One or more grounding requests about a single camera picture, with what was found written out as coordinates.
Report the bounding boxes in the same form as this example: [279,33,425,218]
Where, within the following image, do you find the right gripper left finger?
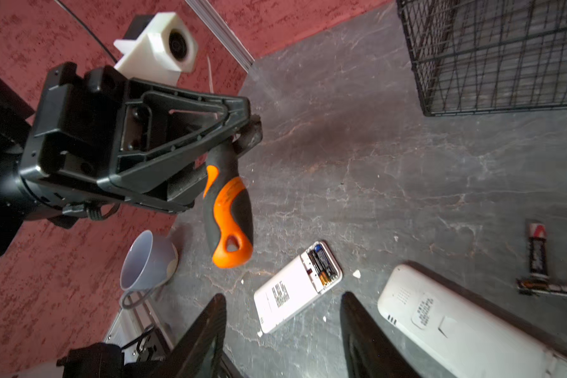
[151,294,227,378]

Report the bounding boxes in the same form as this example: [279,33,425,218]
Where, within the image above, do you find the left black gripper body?
[18,62,134,208]

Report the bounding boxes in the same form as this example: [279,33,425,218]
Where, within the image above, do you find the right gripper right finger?
[340,291,419,377]

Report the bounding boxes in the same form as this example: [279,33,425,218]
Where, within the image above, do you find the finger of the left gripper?
[97,87,251,194]

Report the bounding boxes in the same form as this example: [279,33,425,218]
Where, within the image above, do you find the white air conditioner remote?
[254,240,343,334]

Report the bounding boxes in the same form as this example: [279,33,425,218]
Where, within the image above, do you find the orange black screwdriver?
[203,115,262,269]

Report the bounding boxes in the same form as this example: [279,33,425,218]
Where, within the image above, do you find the grey white remote control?
[377,264,567,377]

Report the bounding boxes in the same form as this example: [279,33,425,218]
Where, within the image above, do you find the red black AAA battery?
[529,223,549,280]

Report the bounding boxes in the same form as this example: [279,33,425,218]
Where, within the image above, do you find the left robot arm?
[0,62,262,257]

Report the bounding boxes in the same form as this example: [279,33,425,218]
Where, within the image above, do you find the blue black batteries in remote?
[308,243,339,288]

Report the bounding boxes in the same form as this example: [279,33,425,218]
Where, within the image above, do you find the grey bowl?
[119,230,179,310]

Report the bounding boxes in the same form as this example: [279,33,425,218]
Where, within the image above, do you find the aluminium front rail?
[103,298,174,364]

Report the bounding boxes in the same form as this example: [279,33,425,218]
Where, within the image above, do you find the black wire basket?
[397,1,567,117]

